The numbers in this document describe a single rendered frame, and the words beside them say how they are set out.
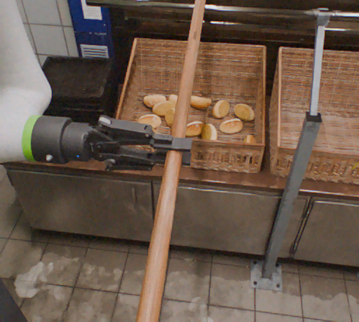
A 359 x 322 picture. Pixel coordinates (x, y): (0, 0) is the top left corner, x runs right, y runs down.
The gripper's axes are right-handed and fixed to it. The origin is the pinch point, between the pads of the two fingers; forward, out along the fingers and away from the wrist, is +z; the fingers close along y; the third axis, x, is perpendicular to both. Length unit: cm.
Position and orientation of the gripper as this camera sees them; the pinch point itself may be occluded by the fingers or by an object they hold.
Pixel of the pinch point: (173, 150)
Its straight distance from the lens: 77.0
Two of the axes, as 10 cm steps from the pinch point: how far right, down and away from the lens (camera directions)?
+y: 0.0, 7.2, 7.0
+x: -1.2, 6.9, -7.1
